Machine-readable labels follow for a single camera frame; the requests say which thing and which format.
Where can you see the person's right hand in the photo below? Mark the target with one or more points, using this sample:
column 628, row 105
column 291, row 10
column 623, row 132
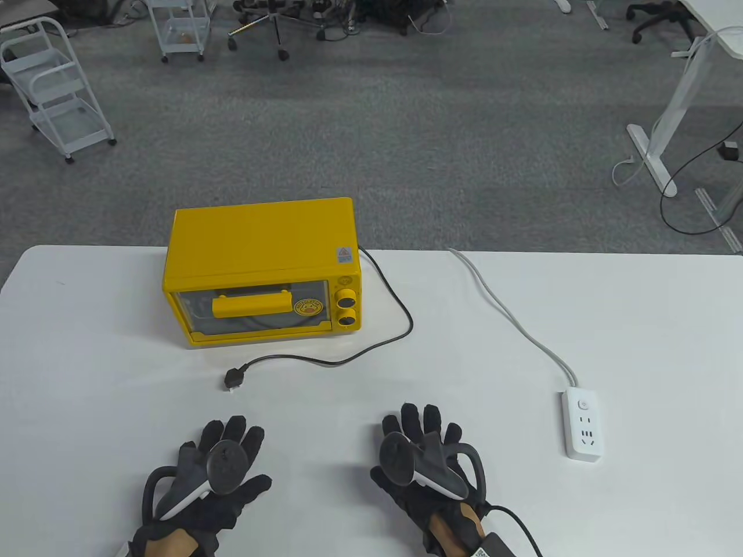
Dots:
column 415, row 505

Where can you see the person's left hand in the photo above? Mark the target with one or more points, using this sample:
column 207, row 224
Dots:
column 232, row 499

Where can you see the white power strip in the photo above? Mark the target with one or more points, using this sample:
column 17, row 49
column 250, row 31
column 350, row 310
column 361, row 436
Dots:
column 583, row 429

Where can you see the yellow toaster oven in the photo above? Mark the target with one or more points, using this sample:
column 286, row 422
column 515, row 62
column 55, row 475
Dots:
column 261, row 243

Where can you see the person's right forearm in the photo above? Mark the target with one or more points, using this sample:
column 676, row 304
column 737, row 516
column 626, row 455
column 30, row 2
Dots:
column 455, row 525

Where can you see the person's left forearm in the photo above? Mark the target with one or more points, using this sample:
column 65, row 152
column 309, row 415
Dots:
column 171, row 546

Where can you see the black power adapter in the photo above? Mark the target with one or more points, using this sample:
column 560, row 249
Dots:
column 728, row 151

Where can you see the grey-white left hand controller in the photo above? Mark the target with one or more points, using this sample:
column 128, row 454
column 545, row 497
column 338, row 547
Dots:
column 226, row 467

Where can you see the grey-white hand controller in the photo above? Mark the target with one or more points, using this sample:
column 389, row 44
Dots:
column 395, row 458
column 226, row 467

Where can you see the grey-white right hand controller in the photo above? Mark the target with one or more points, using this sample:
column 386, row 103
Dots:
column 395, row 458

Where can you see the silver office chair base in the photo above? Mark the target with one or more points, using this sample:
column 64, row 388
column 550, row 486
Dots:
column 278, row 26

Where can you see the white standing desk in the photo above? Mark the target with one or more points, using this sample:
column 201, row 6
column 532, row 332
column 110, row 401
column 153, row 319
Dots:
column 685, row 93

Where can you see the black equipment pile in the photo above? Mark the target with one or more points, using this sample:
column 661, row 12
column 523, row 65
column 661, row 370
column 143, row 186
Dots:
column 383, row 11

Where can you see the black office chair base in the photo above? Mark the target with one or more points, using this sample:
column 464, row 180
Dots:
column 662, row 17

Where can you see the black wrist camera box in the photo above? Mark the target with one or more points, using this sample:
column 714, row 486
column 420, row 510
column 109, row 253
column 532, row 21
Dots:
column 493, row 548

